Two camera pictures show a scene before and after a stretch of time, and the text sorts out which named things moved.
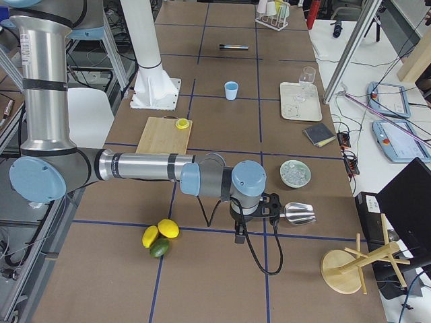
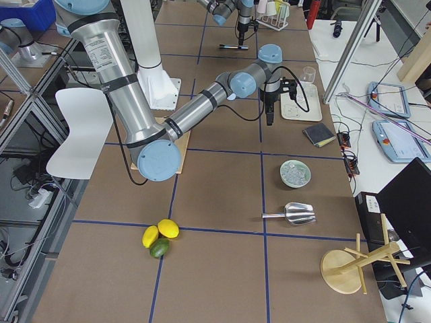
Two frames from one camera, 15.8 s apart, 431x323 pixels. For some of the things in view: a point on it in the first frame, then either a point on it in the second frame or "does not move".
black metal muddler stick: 240,46 does not move
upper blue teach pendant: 388,99 does not move
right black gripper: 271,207 to 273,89
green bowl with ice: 295,173 does not move
